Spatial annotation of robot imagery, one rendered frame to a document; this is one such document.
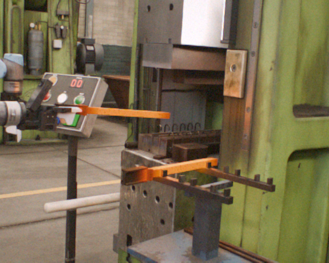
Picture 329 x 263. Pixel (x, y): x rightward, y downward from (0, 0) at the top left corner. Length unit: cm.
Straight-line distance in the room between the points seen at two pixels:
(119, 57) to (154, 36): 924
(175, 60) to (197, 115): 52
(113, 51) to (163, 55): 920
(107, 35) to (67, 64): 423
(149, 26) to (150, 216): 77
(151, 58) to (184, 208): 62
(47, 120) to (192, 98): 93
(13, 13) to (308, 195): 521
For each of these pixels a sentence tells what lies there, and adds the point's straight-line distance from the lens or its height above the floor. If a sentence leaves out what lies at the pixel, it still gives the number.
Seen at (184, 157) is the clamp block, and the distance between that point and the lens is 181.
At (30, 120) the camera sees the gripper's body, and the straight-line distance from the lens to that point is 155.
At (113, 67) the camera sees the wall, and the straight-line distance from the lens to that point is 1111.
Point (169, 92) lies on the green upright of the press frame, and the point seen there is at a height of 115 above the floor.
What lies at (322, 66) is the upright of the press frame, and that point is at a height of 132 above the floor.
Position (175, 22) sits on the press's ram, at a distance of 186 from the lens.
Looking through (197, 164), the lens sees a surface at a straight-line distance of 158.
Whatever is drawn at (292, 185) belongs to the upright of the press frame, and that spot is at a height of 85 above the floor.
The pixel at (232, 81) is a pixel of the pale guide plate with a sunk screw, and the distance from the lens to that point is 178.
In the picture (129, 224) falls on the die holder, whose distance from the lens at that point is 207.
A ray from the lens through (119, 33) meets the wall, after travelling 1117.
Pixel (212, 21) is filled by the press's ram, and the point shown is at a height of 146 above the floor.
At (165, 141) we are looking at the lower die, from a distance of 190.
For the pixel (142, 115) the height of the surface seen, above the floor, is 110.
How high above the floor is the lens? 132
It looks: 9 degrees down
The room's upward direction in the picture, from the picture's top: 3 degrees clockwise
